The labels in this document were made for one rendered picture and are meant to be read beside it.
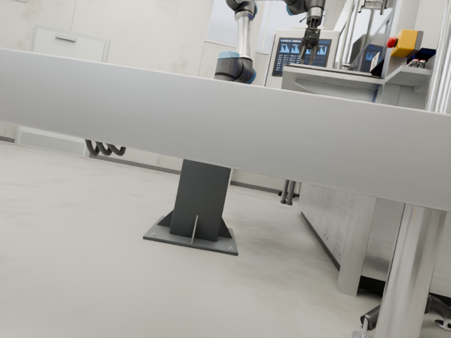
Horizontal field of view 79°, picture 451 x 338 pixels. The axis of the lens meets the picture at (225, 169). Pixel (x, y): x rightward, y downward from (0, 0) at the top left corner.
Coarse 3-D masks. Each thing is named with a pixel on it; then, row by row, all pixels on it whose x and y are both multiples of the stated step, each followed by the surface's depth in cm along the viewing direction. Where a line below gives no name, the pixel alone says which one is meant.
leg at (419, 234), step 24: (432, 72) 38; (432, 96) 37; (408, 216) 37; (432, 216) 36; (408, 240) 37; (432, 240) 36; (408, 264) 36; (432, 264) 36; (408, 288) 36; (384, 312) 38; (408, 312) 36; (384, 336) 38; (408, 336) 36
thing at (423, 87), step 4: (432, 56) 103; (428, 60) 105; (432, 60) 97; (428, 64) 99; (432, 64) 96; (428, 68) 99; (428, 80) 97; (420, 84) 102; (424, 84) 99; (428, 84) 98; (416, 88) 105; (420, 88) 102; (424, 88) 102; (420, 92) 106; (424, 92) 106
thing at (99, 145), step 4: (88, 140) 50; (88, 144) 50; (100, 144) 50; (108, 144) 49; (88, 148) 51; (92, 148) 51; (96, 148) 53; (100, 148) 50; (104, 148) 51; (108, 148) 52; (112, 148) 50; (116, 148) 51; (120, 148) 52; (124, 148) 52; (92, 152) 52; (96, 152) 53; (104, 152) 51; (108, 152) 52; (116, 152) 51; (120, 152) 51; (124, 152) 52
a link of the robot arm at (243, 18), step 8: (240, 8) 159; (248, 8) 159; (256, 8) 165; (240, 16) 161; (248, 16) 161; (240, 24) 160; (248, 24) 160; (240, 32) 159; (248, 32) 160; (240, 40) 159; (248, 40) 160; (240, 48) 158; (248, 48) 159; (240, 56) 156; (248, 56) 158; (248, 64) 156; (248, 72) 156; (240, 80) 157; (248, 80) 159
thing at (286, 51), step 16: (288, 32) 217; (304, 32) 213; (336, 32) 205; (288, 48) 216; (320, 48) 208; (336, 48) 205; (272, 64) 220; (304, 64) 212; (320, 64) 208; (272, 80) 220
